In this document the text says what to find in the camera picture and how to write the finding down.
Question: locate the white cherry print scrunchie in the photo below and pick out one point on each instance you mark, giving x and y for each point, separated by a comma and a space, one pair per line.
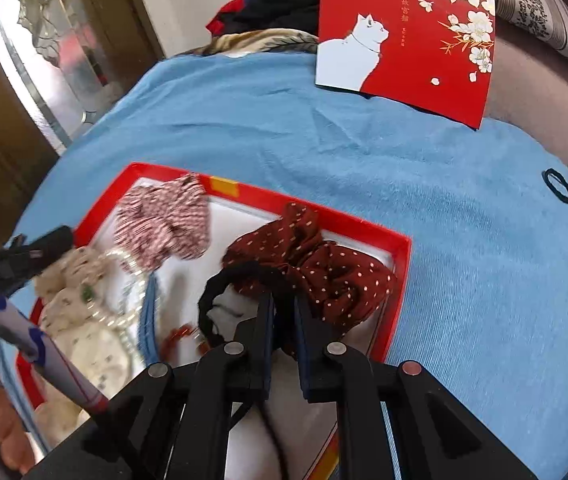
89, 350

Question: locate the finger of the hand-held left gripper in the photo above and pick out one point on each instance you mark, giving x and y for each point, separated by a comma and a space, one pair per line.
39, 250

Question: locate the brown sofa seat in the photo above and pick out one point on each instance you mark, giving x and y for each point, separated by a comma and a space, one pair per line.
539, 105

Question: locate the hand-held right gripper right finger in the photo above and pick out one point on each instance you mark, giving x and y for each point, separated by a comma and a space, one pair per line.
301, 350

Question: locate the pink striped scrunchie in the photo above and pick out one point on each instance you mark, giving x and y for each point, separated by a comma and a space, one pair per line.
164, 225

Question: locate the red box tray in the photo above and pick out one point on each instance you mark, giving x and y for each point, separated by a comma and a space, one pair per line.
181, 285

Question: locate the person's left hand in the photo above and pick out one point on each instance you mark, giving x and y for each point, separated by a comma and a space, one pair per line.
6, 415

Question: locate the pile of dark clothes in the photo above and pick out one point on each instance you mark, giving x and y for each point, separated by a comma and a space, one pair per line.
274, 7

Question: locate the dark red dotted scrunchie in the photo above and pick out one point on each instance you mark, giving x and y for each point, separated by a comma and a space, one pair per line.
334, 270

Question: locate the cream fluffy scrunchie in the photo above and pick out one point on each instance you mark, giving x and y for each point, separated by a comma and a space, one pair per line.
66, 267

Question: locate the blue hair clips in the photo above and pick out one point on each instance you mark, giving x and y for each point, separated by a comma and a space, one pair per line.
150, 320

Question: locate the red box lid with cat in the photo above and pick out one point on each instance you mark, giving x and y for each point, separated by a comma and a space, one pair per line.
414, 60

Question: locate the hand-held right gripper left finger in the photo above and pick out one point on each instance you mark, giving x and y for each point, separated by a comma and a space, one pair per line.
266, 345

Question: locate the glass door panel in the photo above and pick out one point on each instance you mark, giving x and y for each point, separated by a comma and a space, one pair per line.
59, 70

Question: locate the brown wooden door frame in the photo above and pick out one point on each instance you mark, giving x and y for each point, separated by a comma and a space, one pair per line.
114, 5

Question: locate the blue blanket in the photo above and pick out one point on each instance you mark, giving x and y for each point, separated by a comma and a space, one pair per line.
364, 160

